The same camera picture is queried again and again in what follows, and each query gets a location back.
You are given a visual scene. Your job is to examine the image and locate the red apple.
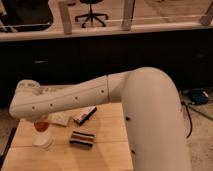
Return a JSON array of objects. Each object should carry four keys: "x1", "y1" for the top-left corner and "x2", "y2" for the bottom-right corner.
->
[{"x1": 34, "y1": 121, "x2": 49, "y2": 132}]

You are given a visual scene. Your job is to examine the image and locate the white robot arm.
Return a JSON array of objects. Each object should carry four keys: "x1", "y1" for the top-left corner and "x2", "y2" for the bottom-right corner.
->
[{"x1": 9, "y1": 67, "x2": 192, "y2": 171}]

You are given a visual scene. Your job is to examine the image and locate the white paper cup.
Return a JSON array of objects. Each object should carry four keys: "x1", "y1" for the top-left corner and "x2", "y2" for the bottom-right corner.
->
[{"x1": 32, "y1": 129, "x2": 53, "y2": 148}]

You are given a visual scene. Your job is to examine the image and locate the white square sponge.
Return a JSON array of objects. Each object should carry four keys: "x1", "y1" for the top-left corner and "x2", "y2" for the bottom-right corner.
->
[{"x1": 50, "y1": 112, "x2": 70, "y2": 126}]

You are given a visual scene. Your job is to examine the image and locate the black office chair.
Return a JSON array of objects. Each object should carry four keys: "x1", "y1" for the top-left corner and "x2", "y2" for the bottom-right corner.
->
[{"x1": 75, "y1": 0, "x2": 109, "y2": 28}]

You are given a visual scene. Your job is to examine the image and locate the dark blue object on floor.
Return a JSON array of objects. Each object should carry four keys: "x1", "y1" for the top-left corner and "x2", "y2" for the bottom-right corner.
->
[{"x1": 188, "y1": 89, "x2": 209, "y2": 105}]

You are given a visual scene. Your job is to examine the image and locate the wooden post left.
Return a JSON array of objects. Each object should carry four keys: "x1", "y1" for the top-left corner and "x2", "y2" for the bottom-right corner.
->
[{"x1": 58, "y1": 1, "x2": 72, "y2": 34}]

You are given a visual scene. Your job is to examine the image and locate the wooden post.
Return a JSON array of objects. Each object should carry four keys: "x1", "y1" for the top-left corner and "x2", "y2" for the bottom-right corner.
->
[
  {"x1": 121, "y1": 0, "x2": 135, "y2": 31},
  {"x1": 199, "y1": 2, "x2": 213, "y2": 26},
  {"x1": 58, "y1": 1, "x2": 72, "y2": 34}
]

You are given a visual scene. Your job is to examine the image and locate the black power cable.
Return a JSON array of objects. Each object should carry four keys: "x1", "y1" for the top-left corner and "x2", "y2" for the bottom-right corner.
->
[{"x1": 180, "y1": 100, "x2": 194, "y2": 139}]

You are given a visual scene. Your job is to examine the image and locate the wooden post middle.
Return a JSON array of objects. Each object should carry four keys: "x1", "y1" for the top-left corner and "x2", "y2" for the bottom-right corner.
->
[{"x1": 121, "y1": 0, "x2": 135, "y2": 31}]

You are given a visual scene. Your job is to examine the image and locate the wooden post right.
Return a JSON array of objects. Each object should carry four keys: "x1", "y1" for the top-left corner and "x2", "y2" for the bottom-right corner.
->
[{"x1": 199, "y1": 2, "x2": 213, "y2": 26}]

